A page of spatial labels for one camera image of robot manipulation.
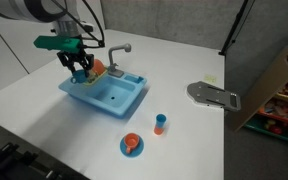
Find blue toy sink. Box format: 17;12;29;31
58;68;148;119

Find toy shelf with colourful toys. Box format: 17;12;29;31
243;66;288;149

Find grey metal mounting plate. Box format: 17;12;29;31
186;80;242;113

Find orange toy plate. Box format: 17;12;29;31
91;58;106;76

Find blue toy tumbler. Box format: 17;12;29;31
155;113;168;128

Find pale yellow sticky note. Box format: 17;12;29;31
203;74;218;84

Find grey toy faucet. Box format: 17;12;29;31
107;43;132;78

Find orange toy tumbler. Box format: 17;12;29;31
153;124;165;136

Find black tripod pole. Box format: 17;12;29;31
218;0;257;57

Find black equipment frame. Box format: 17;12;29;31
0;141;85;180

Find pale toy dishes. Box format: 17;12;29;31
86;74;98;84

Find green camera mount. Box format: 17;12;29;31
33;35;84;53

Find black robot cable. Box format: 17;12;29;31
50;0;106;48

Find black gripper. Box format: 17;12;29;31
57;49;95;77

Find orange toy cup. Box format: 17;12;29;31
123;132;140;155

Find blue toy saucer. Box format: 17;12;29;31
119;134;145;159

